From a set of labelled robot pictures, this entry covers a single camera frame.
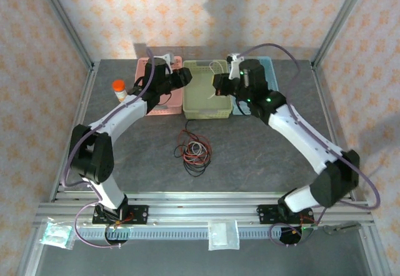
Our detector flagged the grey pliers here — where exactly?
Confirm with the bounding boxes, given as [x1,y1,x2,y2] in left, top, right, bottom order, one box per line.
[323,221,362,235]

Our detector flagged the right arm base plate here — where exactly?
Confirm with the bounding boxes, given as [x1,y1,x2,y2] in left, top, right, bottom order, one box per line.
[256,204,313,226]

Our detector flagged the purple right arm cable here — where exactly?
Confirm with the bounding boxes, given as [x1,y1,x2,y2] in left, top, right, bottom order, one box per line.
[239,42,381,246]

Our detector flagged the green printed plastic bag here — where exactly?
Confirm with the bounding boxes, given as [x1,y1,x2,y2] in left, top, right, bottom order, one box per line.
[39,218,78,251]

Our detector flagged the orange lid bottle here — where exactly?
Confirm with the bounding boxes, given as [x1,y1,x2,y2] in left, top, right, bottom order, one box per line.
[112,80,131,104]

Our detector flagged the blue plastic basket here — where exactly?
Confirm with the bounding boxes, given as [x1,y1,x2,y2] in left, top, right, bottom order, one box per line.
[231,56,279,116]

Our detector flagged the grey slotted cable duct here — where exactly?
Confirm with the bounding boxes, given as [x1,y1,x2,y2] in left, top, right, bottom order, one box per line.
[76,227,313,241]

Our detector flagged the green plastic basket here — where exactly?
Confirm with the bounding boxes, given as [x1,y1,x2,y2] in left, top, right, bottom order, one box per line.
[182,59,234,121]

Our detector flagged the aluminium mounting rail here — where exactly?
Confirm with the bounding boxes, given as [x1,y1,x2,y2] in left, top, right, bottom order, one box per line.
[34,190,374,229]

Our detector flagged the red cable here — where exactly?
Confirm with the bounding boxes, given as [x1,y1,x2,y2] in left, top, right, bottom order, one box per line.
[176,131,213,161]

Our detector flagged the clear plastic bag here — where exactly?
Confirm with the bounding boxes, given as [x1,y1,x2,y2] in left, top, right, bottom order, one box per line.
[207,219,241,252]

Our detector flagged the aluminium side beam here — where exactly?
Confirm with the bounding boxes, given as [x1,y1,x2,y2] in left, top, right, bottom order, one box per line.
[311,60,400,276]
[17,62,101,276]

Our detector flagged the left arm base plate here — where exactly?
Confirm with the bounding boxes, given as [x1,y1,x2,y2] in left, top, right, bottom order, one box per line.
[92,205,149,226]

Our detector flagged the pink plastic basket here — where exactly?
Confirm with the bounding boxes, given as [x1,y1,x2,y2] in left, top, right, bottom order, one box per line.
[134,56,184,116]

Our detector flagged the aluminium frame post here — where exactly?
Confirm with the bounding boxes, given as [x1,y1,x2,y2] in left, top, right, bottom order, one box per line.
[32,0,96,71]
[311,0,373,69]

